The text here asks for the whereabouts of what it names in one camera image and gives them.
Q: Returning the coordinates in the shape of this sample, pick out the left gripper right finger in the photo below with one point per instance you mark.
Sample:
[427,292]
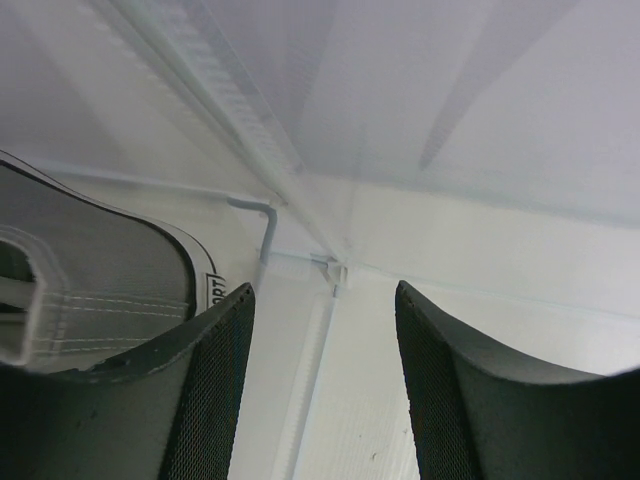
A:
[480,409]

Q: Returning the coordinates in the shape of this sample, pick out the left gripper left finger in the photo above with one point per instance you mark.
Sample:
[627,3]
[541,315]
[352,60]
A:
[166,409]

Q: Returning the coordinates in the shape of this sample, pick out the grey sneaker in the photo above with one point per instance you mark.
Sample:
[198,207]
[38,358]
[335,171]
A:
[82,281]

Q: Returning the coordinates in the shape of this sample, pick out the white plastic shoe cabinet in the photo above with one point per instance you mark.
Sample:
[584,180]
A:
[485,151]

